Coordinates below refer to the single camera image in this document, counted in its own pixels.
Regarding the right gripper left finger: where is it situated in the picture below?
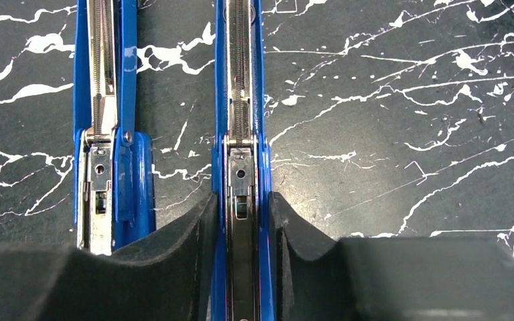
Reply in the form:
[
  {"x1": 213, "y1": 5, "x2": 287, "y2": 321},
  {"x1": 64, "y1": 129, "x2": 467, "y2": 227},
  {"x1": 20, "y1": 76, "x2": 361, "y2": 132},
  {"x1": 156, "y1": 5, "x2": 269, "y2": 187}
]
[{"x1": 0, "y1": 193, "x2": 219, "y2": 320}]

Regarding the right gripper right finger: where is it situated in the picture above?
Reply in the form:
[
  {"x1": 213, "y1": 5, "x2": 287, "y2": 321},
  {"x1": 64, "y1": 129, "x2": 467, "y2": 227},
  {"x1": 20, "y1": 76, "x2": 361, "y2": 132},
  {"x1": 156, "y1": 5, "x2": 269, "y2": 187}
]
[{"x1": 268, "y1": 192, "x2": 514, "y2": 320}]

